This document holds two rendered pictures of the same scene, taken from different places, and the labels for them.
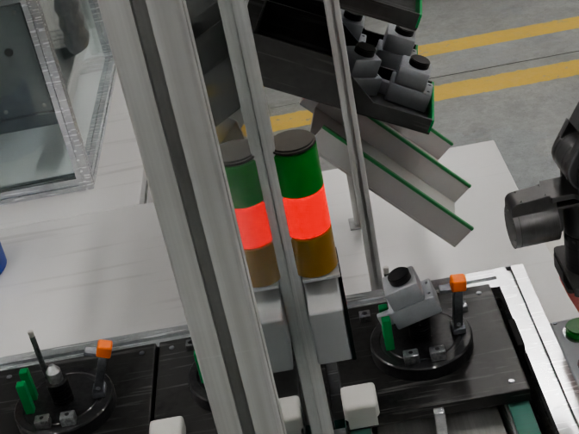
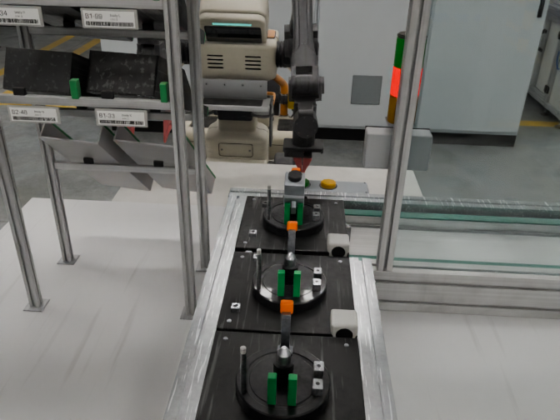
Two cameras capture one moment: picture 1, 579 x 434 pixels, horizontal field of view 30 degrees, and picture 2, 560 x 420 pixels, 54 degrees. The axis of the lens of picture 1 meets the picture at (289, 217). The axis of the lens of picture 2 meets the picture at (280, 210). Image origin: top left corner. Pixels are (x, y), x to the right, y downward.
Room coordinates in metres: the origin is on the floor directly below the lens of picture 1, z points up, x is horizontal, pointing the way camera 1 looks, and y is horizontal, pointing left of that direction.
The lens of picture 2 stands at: (1.20, 0.95, 1.60)
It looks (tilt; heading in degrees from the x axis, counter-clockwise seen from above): 29 degrees down; 270
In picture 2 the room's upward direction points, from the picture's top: 2 degrees clockwise
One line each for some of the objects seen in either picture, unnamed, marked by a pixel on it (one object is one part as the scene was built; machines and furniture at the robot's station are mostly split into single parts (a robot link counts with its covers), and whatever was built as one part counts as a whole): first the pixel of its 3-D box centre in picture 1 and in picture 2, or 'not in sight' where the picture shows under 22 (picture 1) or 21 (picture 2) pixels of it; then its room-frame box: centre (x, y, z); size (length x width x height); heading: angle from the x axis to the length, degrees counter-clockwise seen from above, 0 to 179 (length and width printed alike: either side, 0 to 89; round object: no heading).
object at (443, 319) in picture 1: (421, 341); (293, 217); (1.17, -0.14, 0.98); 0.14 x 0.14 x 0.02
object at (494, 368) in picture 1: (422, 352); (293, 225); (1.17, -0.14, 0.96); 0.24 x 0.24 x 0.02; 88
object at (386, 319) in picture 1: (388, 333); (300, 213); (1.16, -0.10, 1.01); 0.01 x 0.01 x 0.05; 88
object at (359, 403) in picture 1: (360, 406); (337, 247); (1.08, -0.04, 0.97); 0.05 x 0.05 x 0.04; 88
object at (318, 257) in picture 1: (311, 246); (402, 107); (0.98, -0.02, 1.28); 0.05 x 0.05 x 0.05
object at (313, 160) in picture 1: (295, 166); (409, 52); (0.98, -0.02, 1.38); 0.05 x 0.05 x 0.05
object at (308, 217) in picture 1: (303, 207); (406, 81); (0.98, -0.02, 1.33); 0.05 x 0.05 x 0.05
